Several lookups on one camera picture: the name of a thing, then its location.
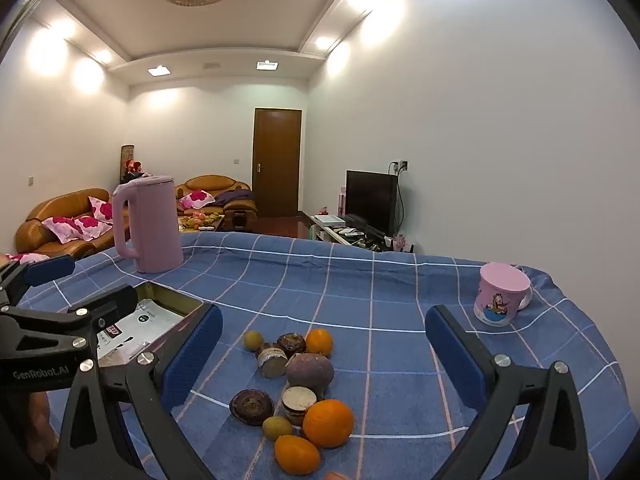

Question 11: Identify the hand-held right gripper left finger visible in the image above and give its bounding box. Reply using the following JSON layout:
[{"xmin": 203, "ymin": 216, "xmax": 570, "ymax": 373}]
[{"xmin": 57, "ymin": 304, "xmax": 223, "ymax": 480}]

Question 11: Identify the purple passion fruit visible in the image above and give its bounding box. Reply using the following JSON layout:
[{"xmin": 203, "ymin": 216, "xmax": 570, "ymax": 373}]
[{"xmin": 285, "ymin": 352, "xmax": 335, "ymax": 392}]

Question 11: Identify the brown leather armchair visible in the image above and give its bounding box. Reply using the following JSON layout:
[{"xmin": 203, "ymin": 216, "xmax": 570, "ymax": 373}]
[{"xmin": 175, "ymin": 175, "xmax": 258, "ymax": 232}]

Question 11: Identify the pale potato piece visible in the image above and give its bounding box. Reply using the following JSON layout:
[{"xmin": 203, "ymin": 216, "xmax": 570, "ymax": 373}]
[{"xmin": 281, "ymin": 385, "xmax": 318, "ymax": 426}]

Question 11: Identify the orange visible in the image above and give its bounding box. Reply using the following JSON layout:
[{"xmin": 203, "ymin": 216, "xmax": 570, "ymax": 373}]
[
  {"xmin": 274, "ymin": 435, "xmax": 321, "ymax": 476},
  {"xmin": 302, "ymin": 399, "xmax": 355, "ymax": 449},
  {"xmin": 305, "ymin": 328, "xmax": 334, "ymax": 357}
]

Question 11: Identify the person's left hand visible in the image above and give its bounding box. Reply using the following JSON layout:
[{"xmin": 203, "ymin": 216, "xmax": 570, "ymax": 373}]
[{"xmin": 27, "ymin": 389, "xmax": 63, "ymax": 471}]

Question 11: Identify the pink electric kettle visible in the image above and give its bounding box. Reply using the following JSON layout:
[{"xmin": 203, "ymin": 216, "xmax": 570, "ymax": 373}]
[{"xmin": 111, "ymin": 175, "xmax": 184, "ymax": 274}]

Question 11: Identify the pink floral cushion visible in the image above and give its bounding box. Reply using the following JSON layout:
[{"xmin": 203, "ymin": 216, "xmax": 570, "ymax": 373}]
[{"xmin": 0, "ymin": 252, "xmax": 51, "ymax": 266}]

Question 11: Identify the black television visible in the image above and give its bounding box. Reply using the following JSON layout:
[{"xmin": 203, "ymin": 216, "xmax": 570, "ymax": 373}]
[{"xmin": 345, "ymin": 170, "xmax": 399, "ymax": 237}]

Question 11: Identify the coffee table with food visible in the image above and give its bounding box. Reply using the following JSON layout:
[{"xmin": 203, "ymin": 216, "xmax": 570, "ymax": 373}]
[{"xmin": 177, "ymin": 212, "xmax": 226, "ymax": 232}]

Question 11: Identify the pink floral pillow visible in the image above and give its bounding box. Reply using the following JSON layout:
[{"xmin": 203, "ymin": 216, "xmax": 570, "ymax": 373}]
[
  {"xmin": 87, "ymin": 196, "xmax": 115, "ymax": 222},
  {"xmin": 179, "ymin": 188, "xmax": 217, "ymax": 210},
  {"xmin": 74, "ymin": 215, "xmax": 113, "ymax": 241},
  {"xmin": 41, "ymin": 216, "xmax": 83, "ymax": 243}
]

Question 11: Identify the brown wooden door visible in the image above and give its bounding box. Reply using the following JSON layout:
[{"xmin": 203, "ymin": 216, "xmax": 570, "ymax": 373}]
[{"xmin": 252, "ymin": 108, "xmax": 303, "ymax": 218}]

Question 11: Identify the blue checked tablecloth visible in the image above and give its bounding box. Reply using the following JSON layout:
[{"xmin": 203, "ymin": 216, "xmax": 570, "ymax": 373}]
[{"xmin": 0, "ymin": 230, "xmax": 633, "ymax": 480}]

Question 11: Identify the dark chair with clothes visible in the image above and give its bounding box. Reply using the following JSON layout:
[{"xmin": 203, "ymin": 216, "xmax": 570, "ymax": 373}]
[{"xmin": 120, "ymin": 159, "xmax": 151, "ymax": 183}]

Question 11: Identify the black power cable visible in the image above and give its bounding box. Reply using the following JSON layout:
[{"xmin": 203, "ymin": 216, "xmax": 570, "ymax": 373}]
[{"xmin": 390, "ymin": 161, "xmax": 405, "ymax": 238}]

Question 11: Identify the purple blanket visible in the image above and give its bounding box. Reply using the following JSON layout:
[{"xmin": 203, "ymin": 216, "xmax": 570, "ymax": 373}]
[{"xmin": 216, "ymin": 189, "xmax": 255, "ymax": 207}]

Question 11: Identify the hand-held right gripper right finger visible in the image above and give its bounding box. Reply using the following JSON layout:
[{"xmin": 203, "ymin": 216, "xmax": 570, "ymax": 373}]
[{"xmin": 424, "ymin": 304, "xmax": 591, "ymax": 480}]

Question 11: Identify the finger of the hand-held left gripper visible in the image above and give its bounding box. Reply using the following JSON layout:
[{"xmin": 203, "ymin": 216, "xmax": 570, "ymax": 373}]
[
  {"xmin": 50, "ymin": 284, "xmax": 138, "ymax": 348},
  {"xmin": 0, "ymin": 254, "xmax": 77, "ymax": 308}
]

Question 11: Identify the pink cartoon cup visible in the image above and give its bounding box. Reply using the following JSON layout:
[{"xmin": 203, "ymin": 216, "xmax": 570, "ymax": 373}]
[{"xmin": 473, "ymin": 262, "xmax": 532, "ymax": 328}]

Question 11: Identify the green kiwi front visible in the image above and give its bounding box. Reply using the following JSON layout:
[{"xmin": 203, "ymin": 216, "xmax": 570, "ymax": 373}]
[{"xmin": 262, "ymin": 416, "xmax": 294, "ymax": 441}]

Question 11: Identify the white paper packet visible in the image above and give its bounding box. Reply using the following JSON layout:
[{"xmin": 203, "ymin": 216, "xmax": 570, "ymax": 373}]
[{"xmin": 97, "ymin": 299, "xmax": 186, "ymax": 361}]

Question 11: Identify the brown leather sofa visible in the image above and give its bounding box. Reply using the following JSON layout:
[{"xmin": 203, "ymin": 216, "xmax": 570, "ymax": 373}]
[{"xmin": 15, "ymin": 188, "xmax": 118, "ymax": 261}]

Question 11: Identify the low television stand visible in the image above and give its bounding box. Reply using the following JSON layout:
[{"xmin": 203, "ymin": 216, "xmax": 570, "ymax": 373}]
[{"xmin": 310, "ymin": 214, "xmax": 416, "ymax": 253}]

